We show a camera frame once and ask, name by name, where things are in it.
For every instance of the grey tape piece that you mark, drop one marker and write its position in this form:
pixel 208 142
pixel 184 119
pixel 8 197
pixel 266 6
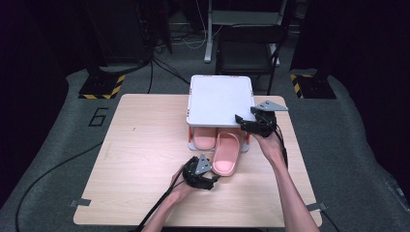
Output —
pixel 316 206
pixel 80 202

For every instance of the black stand base striped tape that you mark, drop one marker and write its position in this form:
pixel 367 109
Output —
pixel 312 86
pixel 101 87

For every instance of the person's right hand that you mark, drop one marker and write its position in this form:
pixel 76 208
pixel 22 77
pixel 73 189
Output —
pixel 270 146

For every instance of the person's left hand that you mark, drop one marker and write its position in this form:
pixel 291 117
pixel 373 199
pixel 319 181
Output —
pixel 182 190

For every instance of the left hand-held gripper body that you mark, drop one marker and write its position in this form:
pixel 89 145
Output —
pixel 197 172

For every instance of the grey metal chair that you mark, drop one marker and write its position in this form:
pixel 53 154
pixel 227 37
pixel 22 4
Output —
pixel 245 16

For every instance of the white shoe rack orange legs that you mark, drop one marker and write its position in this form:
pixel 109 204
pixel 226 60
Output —
pixel 220 100

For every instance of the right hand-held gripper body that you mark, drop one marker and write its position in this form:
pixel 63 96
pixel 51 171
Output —
pixel 266 121

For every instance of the pink slipper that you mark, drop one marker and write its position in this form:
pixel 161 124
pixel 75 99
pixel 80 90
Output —
pixel 225 154
pixel 204 138

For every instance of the black stand column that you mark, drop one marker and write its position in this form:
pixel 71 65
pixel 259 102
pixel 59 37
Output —
pixel 119 32
pixel 319 35

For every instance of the black chair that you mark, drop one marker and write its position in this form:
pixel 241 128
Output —
pixel 245 54

